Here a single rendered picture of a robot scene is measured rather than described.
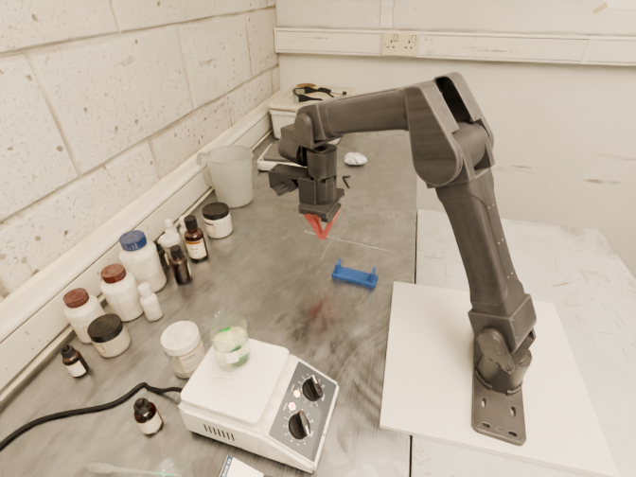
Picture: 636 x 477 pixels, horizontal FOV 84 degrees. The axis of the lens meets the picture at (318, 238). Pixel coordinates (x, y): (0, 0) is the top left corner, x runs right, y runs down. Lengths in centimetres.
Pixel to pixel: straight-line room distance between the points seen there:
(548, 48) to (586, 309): 113
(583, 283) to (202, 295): 84
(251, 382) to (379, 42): 146
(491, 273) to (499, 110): 138
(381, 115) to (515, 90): 134
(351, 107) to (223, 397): 45
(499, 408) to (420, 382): 12
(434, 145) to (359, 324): 39
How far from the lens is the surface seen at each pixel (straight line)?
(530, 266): 97
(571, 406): 71
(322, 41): 175
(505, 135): 189
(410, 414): 62
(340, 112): 58
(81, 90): 87
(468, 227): 51
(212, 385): 55
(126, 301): 77
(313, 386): 56
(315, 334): 70
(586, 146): 201
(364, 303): 76
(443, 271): 87
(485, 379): 65
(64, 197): 83
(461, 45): 172
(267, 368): 55
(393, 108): 51
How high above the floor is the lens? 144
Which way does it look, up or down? 36 degrees down
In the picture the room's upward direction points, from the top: straight up
